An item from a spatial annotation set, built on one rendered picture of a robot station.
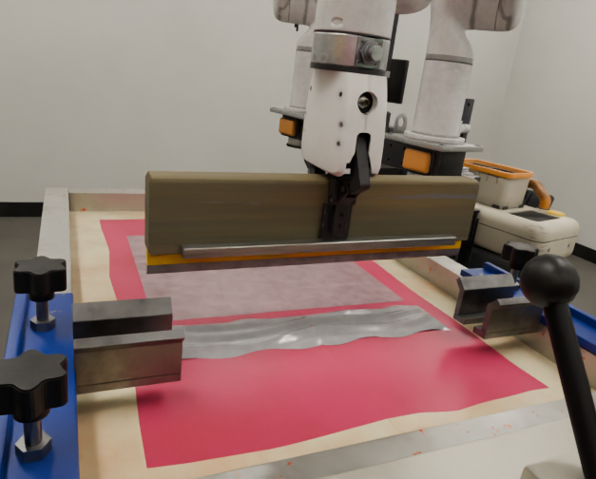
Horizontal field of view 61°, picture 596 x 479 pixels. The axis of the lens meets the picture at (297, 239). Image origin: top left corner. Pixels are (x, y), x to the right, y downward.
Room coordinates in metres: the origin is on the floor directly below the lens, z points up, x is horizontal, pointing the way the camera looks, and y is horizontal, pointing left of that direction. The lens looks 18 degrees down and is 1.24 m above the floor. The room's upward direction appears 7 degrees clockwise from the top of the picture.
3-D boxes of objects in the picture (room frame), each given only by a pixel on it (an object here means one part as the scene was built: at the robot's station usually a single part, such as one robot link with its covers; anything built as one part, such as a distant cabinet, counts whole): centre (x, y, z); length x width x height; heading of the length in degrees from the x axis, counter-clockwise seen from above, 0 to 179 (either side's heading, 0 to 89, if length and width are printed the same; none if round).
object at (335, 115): (0.53, -0.03, 1.20); 0.10 x 0.08 x 0.11; 25
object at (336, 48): (0.53, -0.03, 1.26); 0.09 x 0.07 x 0.03; 25
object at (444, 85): (1.11, -0.27, 1.21); 0.16 x 0.13 x 0.15; 129
